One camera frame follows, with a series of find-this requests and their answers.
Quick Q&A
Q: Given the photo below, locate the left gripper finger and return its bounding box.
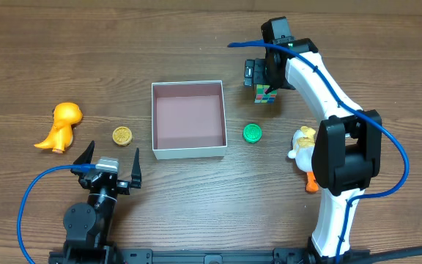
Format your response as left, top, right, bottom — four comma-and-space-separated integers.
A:
130, 148, 142, 188
73, 141, 95, 165

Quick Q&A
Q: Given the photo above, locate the multicolour puzzle cube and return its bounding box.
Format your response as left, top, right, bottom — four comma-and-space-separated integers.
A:
253, 84, 277, 103

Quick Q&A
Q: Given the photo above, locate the orange dinosaur toy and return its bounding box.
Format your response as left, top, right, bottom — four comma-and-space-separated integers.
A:
34, 102, 83, 153

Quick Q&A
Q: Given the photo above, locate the green ridged round cap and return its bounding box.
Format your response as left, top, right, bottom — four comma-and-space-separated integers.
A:
243, 123, 262, 144

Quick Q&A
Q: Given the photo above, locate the white duck plush toy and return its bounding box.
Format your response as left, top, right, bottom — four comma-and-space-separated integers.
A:
287, 126, 319, 193

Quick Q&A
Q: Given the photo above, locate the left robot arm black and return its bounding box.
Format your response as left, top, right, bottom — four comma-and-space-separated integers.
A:
63, 142, 142, 253

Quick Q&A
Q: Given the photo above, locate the yellow ridged round cap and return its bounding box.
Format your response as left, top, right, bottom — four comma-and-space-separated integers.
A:
112, 126, 133, 146

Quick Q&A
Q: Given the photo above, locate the white box pink inside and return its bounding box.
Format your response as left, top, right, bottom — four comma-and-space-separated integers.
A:
151, 80, 228, 160

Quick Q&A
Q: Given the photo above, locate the left blue cable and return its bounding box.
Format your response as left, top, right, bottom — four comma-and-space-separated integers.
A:
16, 164, 97, 264

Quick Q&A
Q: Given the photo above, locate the blue cable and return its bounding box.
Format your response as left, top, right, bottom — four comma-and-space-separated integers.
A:
16, 164, 97, 264
227, 40, 410, 264

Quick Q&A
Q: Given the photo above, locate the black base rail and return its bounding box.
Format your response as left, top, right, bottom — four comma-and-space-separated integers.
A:
48, 247, 371, 264

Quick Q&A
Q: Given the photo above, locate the right blue cable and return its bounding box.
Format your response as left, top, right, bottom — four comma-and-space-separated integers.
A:
227, 40, 410, 264

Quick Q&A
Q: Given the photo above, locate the thick black cable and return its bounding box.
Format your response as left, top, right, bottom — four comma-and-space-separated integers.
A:
357, 242, 422, 264

